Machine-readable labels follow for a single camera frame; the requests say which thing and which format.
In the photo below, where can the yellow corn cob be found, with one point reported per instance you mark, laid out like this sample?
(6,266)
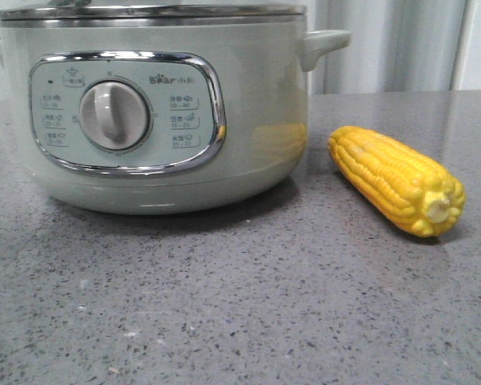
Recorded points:
(416,193)

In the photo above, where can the pale green electric cooking pot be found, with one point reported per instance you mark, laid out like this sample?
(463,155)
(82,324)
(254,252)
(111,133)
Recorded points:
(161,115)

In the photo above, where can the white pleated curtain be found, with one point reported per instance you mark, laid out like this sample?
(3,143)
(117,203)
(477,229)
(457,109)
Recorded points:
(399,46)

